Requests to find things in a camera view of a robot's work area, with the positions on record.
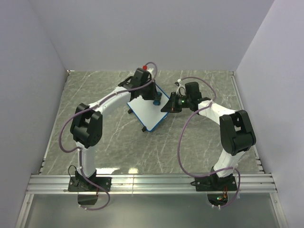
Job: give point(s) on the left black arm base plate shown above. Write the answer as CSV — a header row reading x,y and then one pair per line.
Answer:
x,y
79,184

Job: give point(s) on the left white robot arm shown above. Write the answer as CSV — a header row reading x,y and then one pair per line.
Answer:
x,y
87,126

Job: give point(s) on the aluminium mounting rail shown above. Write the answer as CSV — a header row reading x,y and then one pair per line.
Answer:
x,y
148,184

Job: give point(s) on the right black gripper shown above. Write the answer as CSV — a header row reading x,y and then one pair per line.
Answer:
x,y
171,106

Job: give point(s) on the blue whiteboard eraser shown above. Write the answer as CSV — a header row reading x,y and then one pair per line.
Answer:
x,y
157,98

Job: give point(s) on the blue-framed small whiteboard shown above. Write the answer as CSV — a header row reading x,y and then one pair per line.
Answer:
x,y
147,113

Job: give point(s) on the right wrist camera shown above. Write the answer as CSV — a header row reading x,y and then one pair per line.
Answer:
x,y
181,90

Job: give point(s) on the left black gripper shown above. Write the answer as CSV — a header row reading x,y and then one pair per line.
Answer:
x,y
152,96

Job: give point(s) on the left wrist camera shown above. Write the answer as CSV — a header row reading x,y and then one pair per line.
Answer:
x,y
144,75

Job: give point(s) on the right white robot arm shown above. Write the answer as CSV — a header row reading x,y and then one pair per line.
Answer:
x,y
236,133

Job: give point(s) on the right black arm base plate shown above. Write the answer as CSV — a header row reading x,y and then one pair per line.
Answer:
x,y
215,183

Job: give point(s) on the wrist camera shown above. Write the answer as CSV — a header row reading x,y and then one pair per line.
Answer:
x,y
181,90
144,75

